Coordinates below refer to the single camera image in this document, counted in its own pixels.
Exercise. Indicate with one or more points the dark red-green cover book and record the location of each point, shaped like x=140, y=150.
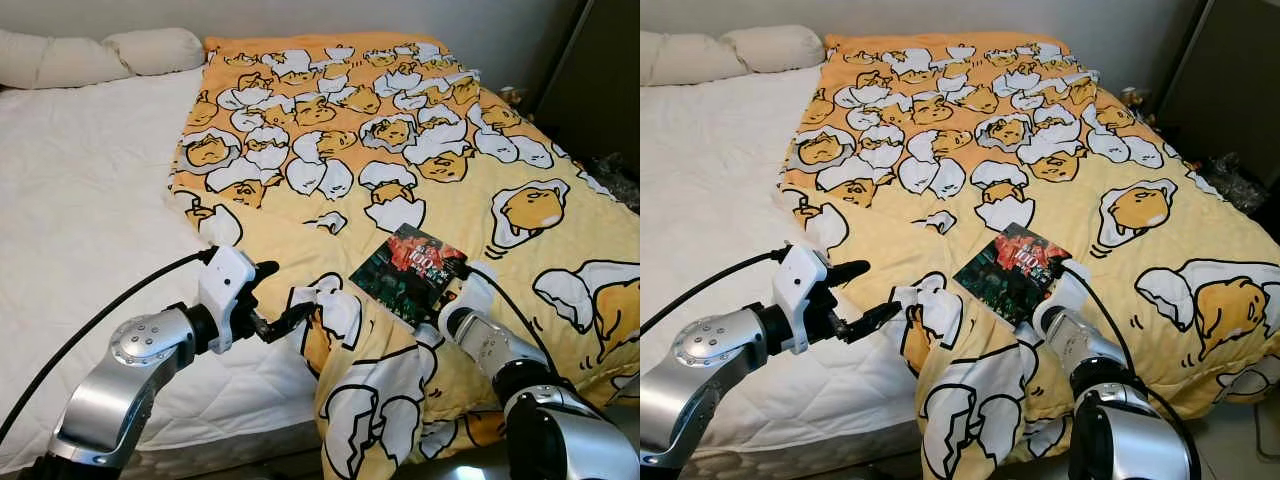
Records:
x=405, y=275
x=1010, y=275

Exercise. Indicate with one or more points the clear plastic clutter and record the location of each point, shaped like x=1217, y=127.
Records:
x=615, y=180
x=1235, y=180

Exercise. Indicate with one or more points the small beige bolster pillow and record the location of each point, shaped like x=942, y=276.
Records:
x=775, y=48
x=155, y=50

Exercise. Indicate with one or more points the orange egg-print blanket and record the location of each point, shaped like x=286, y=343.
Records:
x=330, y=130
x=950, y=130

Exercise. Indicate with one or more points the white quilted mattress topper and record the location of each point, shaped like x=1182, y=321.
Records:
x=80, y=200
x=700, y=200

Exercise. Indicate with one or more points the small brown figurine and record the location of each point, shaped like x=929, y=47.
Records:
x=513, y=97
x=1135, y=97

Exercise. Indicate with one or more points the large beige bolster pillow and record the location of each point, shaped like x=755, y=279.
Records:
x=60, y=60
x=690, y=60

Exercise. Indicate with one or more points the dark wardrobe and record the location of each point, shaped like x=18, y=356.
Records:
x=600, y=70
x=1230, y=70

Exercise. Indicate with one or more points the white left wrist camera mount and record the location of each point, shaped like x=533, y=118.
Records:
x=800, y=285
x=225, y=285

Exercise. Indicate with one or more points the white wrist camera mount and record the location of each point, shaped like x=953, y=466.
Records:
x=225, y=285
x=800, y=285
x=1068, y=290
x=478, y=290

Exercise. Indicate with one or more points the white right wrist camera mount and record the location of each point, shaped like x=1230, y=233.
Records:
x=478, y=290
x=1068, y=290

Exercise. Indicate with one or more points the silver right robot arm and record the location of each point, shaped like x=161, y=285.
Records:
x=1130, y=440
x=560, y=440

